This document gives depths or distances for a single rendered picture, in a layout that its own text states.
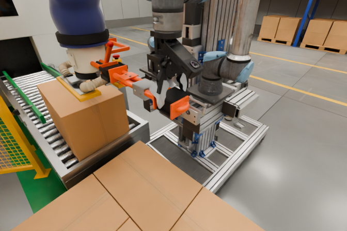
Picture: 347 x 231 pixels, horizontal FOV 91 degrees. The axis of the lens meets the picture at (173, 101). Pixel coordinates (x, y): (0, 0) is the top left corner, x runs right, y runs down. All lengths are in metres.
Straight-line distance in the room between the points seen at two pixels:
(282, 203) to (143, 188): 1.26
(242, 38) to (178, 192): 0.90
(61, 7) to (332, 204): 2.35
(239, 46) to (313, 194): 1.64
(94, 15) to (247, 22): 0.65
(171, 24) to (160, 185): 0.95
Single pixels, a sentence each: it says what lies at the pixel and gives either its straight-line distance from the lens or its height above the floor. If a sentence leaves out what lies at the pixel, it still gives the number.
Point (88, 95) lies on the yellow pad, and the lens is 0.87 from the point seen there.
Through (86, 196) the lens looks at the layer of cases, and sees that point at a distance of 1.24.
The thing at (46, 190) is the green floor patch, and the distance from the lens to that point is 2.13.
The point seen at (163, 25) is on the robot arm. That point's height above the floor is 1.47.
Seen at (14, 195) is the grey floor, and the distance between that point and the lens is 2.27.
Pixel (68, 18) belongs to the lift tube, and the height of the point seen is 1.45.
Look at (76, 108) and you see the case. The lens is 1.19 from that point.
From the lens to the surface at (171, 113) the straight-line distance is 0.48.
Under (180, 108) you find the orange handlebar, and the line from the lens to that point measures 0.48.
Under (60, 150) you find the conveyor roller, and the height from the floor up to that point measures 0.54.
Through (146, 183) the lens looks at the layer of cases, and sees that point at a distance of 1.19.
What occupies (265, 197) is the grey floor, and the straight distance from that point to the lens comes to 1.93.
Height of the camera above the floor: 1.53
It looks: 32 degrees down
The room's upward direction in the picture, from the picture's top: straight up
